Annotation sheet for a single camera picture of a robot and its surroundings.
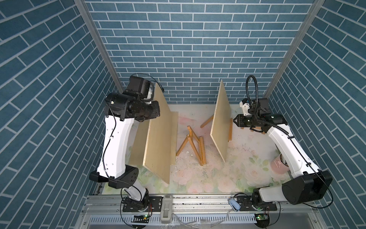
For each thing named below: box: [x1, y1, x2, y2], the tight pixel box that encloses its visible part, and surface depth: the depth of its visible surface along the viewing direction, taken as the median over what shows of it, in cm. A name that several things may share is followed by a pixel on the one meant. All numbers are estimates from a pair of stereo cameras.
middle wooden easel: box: [175, 125, 207, 167], surface depth 87 cm
